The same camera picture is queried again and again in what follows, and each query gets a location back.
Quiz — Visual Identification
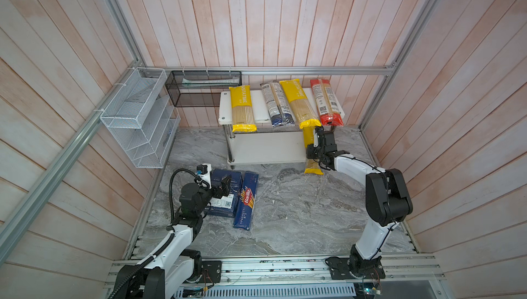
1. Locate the white wire mesh rack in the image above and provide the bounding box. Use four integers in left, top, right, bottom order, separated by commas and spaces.
100, 68, 180, 169

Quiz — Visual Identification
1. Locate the blue spaghetti bag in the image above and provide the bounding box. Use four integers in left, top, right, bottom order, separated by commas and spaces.
233, 171, 259, 230

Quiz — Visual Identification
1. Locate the red spaghetti package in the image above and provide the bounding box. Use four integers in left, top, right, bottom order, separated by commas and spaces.
310, 79, 344, 126

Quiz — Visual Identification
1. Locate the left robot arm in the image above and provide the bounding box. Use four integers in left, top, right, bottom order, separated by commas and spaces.
108, 164, 232, 298

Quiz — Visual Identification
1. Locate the brown blue spaghetti package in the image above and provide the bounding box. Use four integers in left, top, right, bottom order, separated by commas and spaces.
261, 81, 295, 127

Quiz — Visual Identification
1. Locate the aluminium frame horizontal bar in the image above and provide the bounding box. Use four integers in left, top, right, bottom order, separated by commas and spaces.
139, 65, 396, 77

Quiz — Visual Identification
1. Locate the black mesh basket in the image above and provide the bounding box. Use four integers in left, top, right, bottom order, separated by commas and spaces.
165, 70, 242, 108

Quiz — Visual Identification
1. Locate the yellow pasta package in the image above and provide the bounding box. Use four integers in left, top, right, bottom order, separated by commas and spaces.
229, 86, 257, 133
303, 127, 323, 175
279, 79, 321, 129

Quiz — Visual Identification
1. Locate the blue Barilla pasta box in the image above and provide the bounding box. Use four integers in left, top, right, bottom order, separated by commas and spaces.
203, 169, 244, 218

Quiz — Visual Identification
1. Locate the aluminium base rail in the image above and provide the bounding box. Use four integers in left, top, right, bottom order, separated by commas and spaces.
102, 253, 447, 299

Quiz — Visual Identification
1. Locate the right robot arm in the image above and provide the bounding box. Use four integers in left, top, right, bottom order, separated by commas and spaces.
304, 127, 413, 280

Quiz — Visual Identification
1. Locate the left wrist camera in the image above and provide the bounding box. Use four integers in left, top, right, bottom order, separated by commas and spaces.
196, 163, 212, 189

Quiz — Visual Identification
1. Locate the white two-tier shelf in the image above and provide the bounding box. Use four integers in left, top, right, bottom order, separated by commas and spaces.
218, 90, 306, 167

